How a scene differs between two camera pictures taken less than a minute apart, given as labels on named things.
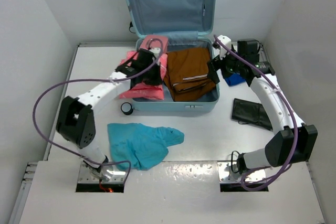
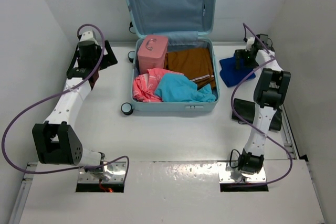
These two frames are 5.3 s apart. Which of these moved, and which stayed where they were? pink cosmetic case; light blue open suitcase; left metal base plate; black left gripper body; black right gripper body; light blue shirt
Moved: light blue shirt; black right gripper body; black left gripper body
Stayed: light blue open suitcase; left metal base plate; pink cosmetic case
